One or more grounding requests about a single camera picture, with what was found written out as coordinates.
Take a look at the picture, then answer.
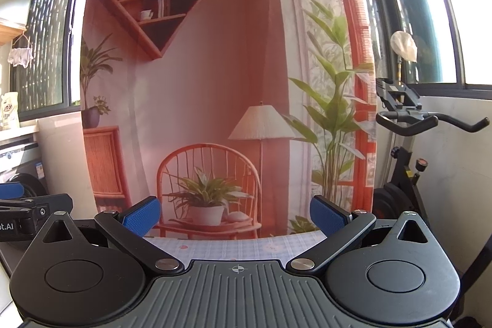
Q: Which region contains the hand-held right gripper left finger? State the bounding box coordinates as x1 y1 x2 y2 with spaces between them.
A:
38 196 185 273

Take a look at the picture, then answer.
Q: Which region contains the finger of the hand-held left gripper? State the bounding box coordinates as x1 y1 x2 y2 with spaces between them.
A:
0 193 73 233
0 182 26 201

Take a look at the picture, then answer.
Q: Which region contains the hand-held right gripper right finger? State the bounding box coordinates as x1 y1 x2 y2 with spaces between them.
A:
286 195 433 272

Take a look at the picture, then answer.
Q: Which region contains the grey washing machine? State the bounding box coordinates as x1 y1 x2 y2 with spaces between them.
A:
0 141 52 200

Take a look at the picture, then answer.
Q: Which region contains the detergent bag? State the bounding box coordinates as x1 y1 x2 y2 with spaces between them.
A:
0 92 21 131

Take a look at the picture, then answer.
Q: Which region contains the black exercise bike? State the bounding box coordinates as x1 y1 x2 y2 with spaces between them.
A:
372 76 490 232

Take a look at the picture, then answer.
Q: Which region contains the white hanging cloth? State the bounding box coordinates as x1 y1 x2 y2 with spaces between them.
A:
8 47 34 68

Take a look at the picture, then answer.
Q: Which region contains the black framed window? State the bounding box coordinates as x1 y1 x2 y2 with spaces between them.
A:
15 0 92 121
367 0 492 90

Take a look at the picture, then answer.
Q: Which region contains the printed room backdrop cloth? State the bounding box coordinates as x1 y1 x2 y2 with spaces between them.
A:
79 0 379 240

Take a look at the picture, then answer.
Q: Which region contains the wooden shelf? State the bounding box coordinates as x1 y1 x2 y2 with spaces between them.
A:
0 18 27 46

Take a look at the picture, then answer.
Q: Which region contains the white plastic bag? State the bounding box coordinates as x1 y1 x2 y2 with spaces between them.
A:
390 30 418 63

